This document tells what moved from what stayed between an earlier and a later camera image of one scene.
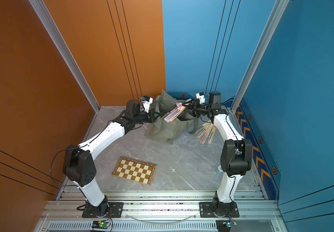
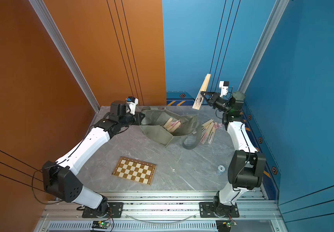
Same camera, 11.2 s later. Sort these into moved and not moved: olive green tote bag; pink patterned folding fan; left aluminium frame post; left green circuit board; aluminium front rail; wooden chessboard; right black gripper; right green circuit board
Moved: olive green tote bag; pink patterned folding fan; right black gripper
Not moved: aluminium front rail; wooden chessboard; right green circuit board; left green circuit board; left aluminium frame post
